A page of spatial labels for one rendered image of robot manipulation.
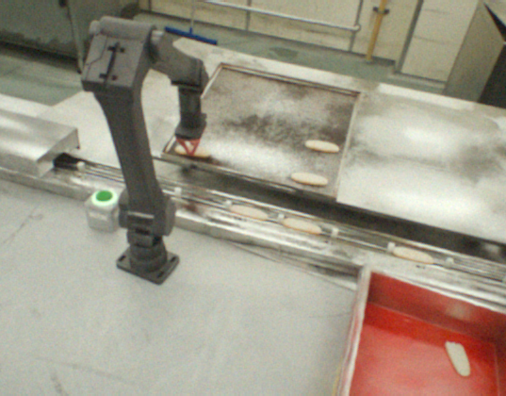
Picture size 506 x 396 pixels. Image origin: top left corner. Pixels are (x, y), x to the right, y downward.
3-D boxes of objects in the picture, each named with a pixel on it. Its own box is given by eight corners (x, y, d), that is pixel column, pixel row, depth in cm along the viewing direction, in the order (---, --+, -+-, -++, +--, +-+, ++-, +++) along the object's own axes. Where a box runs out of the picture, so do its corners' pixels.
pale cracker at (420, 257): (391, 255, 106) (393, 253, 105) (392, 245, 109) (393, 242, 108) (433, 267, 104) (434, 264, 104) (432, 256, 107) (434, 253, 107)
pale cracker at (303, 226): (281, 226, 110) (281, 223, 109) (284, 217, 113) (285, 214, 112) (319, 237, 108) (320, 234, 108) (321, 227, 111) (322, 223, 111)
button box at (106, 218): (87, 237, 109) (79, 202, 102) (104, 217, 115) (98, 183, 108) (117, 245, 107) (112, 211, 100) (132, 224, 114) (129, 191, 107)
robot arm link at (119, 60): (59, 60, 58) (133, 73, 58) (99, 7, 66) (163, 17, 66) (122, 236, 94) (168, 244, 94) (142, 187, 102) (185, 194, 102)
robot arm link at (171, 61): (87, 51, 66) (156, 62, 65) (90, 11, 65) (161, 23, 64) (168, 80, 108) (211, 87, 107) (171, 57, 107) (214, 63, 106)
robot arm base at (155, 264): (114, 267, 98) (160, 286, 95) (110, 241, 93) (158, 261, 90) (137, 242, 104) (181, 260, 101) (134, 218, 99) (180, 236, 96)
